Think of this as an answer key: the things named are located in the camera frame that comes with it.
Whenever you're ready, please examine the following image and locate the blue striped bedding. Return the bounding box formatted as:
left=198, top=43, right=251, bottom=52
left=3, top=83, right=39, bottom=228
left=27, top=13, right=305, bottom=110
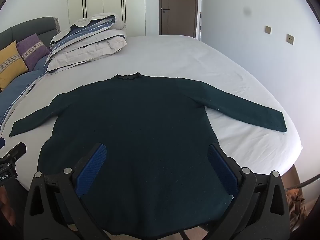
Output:
left=0, top=55, right=50, bottom=133

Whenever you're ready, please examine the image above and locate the purple patterned pillow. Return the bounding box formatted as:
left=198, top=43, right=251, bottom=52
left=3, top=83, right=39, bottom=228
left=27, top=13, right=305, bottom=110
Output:
left=16, top=33, right=51, bottom=71

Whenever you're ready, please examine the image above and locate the yellow patterned pillow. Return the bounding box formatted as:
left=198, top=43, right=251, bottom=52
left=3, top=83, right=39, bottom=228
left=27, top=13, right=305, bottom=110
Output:
left=0, top=41, right=29, bottom=90

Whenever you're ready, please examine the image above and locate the folded beige duvet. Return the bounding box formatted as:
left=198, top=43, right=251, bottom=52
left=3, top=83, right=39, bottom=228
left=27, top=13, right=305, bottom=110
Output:
left=44, top=12, right=128, bottom=75

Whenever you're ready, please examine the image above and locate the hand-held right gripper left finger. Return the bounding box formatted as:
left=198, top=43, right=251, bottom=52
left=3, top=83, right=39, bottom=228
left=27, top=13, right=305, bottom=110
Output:
left=23, top=142, right=108, bottom=240

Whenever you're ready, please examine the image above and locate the brown door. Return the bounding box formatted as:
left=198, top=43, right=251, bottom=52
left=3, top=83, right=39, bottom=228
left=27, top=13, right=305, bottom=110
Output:
left=159, top=0, right=199, bottom=39

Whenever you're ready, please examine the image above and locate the brown crumpled paper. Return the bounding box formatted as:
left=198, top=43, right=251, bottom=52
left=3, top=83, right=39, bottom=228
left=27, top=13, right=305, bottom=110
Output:
left=286, top=187, right=310, bottom=230

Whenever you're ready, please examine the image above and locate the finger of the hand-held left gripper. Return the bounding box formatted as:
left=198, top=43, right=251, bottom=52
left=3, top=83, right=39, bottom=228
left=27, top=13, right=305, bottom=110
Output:
left=0, top=142, right=27, bottom=167

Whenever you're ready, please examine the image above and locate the dark green sweater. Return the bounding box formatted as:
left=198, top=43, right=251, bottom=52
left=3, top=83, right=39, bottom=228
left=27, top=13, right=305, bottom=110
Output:
left=9, top=72, right=287, bottom=239

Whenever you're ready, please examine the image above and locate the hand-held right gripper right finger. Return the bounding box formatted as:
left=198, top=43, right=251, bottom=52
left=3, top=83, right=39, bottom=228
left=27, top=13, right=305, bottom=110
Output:
left=207, top=143, right=292, bottom=240

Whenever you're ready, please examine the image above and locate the grey headboard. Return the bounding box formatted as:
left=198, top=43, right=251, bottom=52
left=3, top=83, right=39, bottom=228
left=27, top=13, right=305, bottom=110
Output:
left=0, top=17, right=60, bottom=45

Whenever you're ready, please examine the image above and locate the white bed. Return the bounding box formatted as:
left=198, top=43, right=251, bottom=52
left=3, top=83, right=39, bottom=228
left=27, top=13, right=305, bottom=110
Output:
left=0, top=34, right=303, bottom=200

